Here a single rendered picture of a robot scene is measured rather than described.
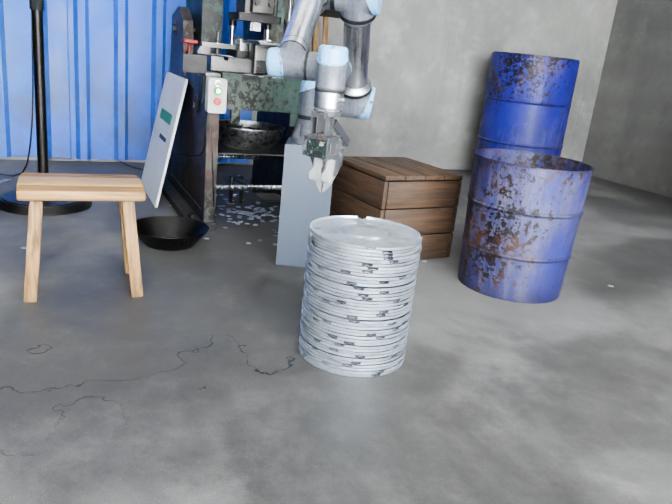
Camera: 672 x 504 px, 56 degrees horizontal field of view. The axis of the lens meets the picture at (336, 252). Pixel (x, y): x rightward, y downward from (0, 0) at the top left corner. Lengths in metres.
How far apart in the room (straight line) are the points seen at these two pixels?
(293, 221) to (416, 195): 0.51
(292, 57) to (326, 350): 0.75
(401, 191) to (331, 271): 0.97
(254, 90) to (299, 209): 0.67
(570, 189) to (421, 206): 0.59
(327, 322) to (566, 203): 1.01
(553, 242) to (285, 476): 1.36
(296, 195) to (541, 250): 0.87
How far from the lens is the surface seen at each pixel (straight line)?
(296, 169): 2.26
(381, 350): 1.61
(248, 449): 1.34
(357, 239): 1.56
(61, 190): 1.93
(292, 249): 2.34
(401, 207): 2.47
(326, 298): 1.56
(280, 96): 2.79
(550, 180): 2.21
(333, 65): 1.58
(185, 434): 1.38
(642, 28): 5.60
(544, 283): 2.34
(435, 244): 2.63
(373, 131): 4.58
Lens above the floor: 0.78
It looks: 18 degrees down
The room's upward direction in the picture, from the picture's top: 6 degrees clockwise
